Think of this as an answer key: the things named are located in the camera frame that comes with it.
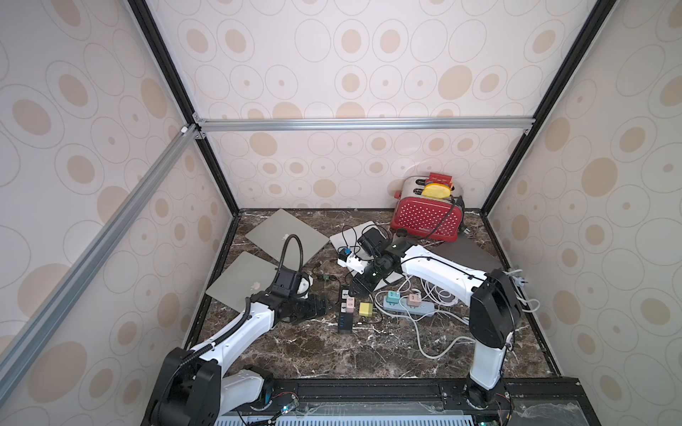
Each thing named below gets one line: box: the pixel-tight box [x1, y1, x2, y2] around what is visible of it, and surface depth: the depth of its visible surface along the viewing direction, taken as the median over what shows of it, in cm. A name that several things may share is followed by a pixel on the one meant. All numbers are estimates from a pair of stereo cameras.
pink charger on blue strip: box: [406, 292, 422, 307], surface depth 87 cm
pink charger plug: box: [346, 296, 355, 314], surface depth 87 cm
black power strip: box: [337, 288, 354, 335], surface depth 87 cm
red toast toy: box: [425, 172, 454, 187], surface depth 103 cm
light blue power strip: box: [382, 295, 437, 317], surface depth 89 cm
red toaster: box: [390, 175, 464, 243], surface depth 105 cm
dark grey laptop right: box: [424, 236, 505, 274], surface depth 108 cm
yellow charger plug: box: [358, 301, 374, 317], surface depth 89 cm
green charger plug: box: [386, 290, 401, 305], surface depth 87 cm
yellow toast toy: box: [421, 182, 453, 199], surface depth 102 cm
